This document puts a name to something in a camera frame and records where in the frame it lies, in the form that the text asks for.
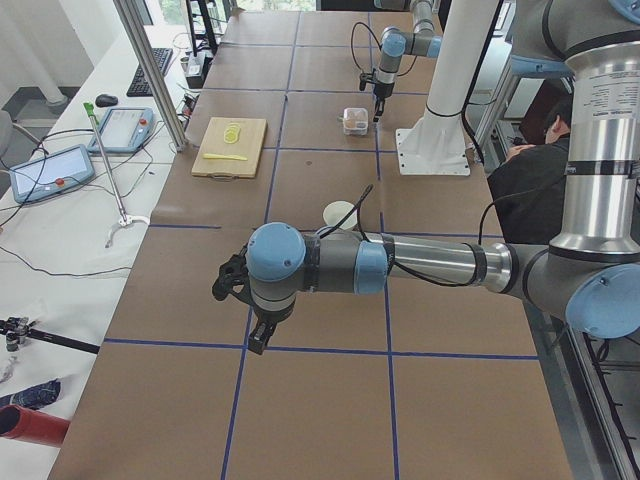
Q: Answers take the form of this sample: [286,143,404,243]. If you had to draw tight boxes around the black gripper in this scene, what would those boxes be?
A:
[211,245,277,355]

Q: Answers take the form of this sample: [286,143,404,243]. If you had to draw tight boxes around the seated person in black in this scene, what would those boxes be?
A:
[488,96,573,245]

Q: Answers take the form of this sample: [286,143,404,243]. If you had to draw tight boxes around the clear plastic egg carton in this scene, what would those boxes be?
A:
[342,107,369,136]

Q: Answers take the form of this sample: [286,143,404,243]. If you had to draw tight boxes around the aluminium frame post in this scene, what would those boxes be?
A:
[113,0,188,152]

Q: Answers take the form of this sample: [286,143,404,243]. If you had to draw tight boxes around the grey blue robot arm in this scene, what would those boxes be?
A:
[212,1,639,354]

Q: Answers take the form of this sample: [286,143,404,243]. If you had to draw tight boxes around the bamboo cutting board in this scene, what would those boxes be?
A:
[191,117,267,179]

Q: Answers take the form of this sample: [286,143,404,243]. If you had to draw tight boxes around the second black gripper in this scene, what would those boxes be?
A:
[359,70,395,123]

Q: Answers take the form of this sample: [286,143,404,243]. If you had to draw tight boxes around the black cable on table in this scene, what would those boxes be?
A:
[0,244,134,279]

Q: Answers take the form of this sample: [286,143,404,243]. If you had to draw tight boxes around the white round bowl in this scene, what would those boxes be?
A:
[323,200,357,230]

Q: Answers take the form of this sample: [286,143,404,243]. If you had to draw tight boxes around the teach pendant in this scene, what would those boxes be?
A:
[98,107,154,155]
[10,145,95,204]

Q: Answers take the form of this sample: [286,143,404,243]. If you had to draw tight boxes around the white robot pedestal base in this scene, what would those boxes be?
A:
[396,0,501,176]

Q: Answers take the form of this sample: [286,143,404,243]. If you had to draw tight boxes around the black computer mouse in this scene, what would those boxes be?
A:
[95,94,119,108]

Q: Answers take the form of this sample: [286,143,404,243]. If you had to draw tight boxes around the black keyboard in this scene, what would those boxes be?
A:
[125,47,174,98]

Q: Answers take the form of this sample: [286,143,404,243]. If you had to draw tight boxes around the yellow plastic knife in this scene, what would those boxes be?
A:
[202,153,248,161]

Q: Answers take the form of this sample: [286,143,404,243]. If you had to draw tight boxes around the teach pendant near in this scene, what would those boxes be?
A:
[10,145,95,204]

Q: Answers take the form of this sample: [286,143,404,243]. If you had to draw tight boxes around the second grey blue robot arm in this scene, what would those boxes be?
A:
[359,0,442,100]

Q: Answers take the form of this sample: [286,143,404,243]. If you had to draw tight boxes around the red cylinder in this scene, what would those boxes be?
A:
[1,405,70,448]

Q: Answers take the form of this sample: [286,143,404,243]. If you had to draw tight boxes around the metal reacher grabber tool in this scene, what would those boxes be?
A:
[83,102,150,248]

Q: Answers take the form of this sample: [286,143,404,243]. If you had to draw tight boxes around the teach pendant far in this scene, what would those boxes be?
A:
[98,107,154,155]

